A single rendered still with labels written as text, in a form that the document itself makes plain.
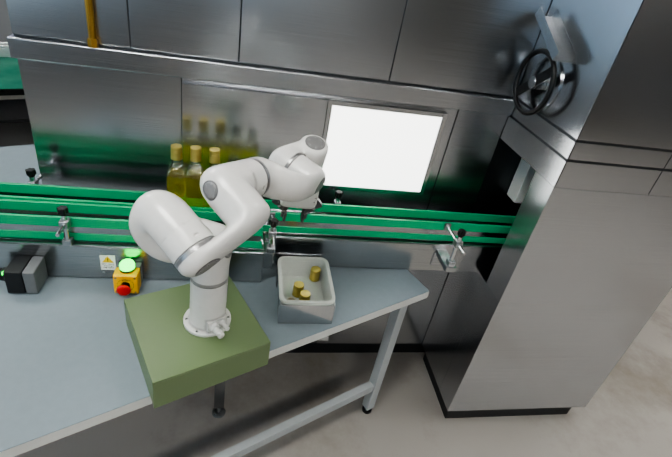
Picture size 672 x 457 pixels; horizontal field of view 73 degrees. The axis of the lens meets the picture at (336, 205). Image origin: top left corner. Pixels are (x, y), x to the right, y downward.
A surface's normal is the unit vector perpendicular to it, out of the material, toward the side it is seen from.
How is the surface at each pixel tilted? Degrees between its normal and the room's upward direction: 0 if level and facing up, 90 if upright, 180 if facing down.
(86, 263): 90
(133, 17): 90
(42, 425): 0
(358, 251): 90
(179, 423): 0
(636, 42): 90
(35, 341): 0
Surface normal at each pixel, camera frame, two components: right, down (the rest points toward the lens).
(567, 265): 0.14, 0.53
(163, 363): 0.18, -0.85
